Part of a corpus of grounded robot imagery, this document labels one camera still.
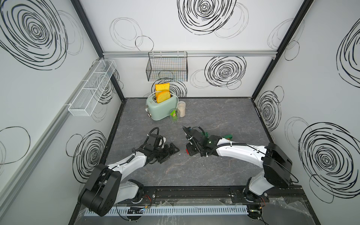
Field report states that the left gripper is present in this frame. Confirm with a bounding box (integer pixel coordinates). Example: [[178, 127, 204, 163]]
[[153, 142, 179, 163]]

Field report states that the dark green long lego brick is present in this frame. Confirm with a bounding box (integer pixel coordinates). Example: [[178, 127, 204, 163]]
[[223, 135, 233, 140]]

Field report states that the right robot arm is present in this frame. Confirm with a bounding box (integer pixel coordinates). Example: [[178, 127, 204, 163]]
[[182, 127, 295, 202]]

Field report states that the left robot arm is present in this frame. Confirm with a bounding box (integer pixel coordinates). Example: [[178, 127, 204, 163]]
[[78, 134, 180, 216]]

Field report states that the clear glass with green packets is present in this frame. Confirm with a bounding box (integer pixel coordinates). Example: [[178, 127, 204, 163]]
[[169, 108, 180, 124]]

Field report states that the mint green toaster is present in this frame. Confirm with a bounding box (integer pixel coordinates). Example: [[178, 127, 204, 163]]
[[145, 93, 179, 121]]

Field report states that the beige speckled cup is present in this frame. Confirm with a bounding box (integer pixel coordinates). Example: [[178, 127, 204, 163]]
[[177, 101, 186, 117]]

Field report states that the front orange toast slice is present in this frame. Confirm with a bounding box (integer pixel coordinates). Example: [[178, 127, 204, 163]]
[[156, 91, 171, 104]]

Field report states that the rear yellow toast slice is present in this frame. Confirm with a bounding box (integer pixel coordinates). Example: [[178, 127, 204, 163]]
[[155, 83, 170, 92]]

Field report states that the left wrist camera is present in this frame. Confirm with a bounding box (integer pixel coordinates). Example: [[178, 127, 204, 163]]
[[158, 137, 166, 149]]

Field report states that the black front rail frame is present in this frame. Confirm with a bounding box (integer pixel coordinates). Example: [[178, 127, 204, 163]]
[[78, 185, 306, 204]]

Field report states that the white slotted cable duct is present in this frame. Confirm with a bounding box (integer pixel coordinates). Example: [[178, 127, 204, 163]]
[[83, 205, 249, 217]]

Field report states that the black wire basket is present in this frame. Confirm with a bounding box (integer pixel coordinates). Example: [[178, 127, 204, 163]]
[[146, 52, 188, 82]]

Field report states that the white mesh wall shelf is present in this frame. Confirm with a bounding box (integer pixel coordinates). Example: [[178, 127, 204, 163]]
[[68, 59, 116, 117]]

